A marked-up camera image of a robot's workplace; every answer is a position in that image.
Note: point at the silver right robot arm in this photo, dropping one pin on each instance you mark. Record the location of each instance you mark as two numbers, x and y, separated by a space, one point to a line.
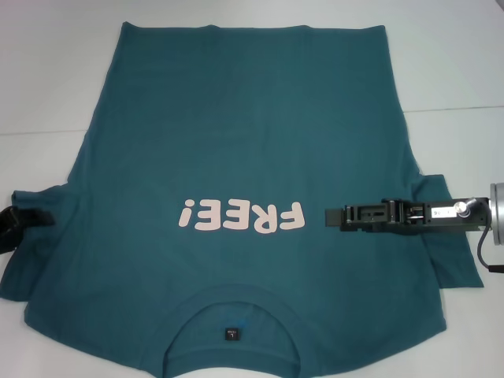
497 212

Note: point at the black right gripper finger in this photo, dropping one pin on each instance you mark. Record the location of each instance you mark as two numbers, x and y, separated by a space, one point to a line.
334 218

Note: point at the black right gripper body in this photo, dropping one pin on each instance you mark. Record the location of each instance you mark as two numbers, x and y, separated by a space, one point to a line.
417 220

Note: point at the teal T-shirt with FREE! print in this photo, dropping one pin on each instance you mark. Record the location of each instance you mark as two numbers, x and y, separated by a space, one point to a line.
252 138

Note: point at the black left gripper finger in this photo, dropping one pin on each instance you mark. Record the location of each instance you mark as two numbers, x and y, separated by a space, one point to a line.
37 219

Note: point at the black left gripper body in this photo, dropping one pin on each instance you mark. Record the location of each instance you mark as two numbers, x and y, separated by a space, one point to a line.
10 232

